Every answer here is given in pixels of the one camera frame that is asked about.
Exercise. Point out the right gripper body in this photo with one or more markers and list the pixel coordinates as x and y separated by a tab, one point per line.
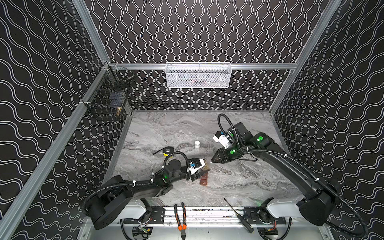
224	154

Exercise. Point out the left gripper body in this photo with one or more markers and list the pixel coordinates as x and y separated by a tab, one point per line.
196	173

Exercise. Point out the brown pill organizer box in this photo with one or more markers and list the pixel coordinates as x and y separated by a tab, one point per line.
204	180

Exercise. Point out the small amber glass vial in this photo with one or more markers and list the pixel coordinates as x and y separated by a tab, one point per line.
205	167

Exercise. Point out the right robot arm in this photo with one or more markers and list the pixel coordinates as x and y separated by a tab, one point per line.
319	196

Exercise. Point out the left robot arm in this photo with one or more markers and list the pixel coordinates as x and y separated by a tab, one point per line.
105	204

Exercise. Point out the yellow black tape measure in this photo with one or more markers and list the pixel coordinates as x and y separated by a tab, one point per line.
166	151

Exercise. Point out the black screwdriver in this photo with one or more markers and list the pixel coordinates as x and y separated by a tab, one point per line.
242	220

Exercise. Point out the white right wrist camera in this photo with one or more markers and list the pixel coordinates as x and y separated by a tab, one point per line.
220	138

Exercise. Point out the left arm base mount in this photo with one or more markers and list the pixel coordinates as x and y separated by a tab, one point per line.
155	216

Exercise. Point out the orange handled pliers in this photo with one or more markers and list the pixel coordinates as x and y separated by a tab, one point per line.
182	225

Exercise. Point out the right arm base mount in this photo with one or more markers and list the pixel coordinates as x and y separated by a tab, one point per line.
260	216

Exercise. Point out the white wire mesh basket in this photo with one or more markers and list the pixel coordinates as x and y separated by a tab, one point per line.
196	75

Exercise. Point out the black wire basket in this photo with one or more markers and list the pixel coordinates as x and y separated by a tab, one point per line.
108	103

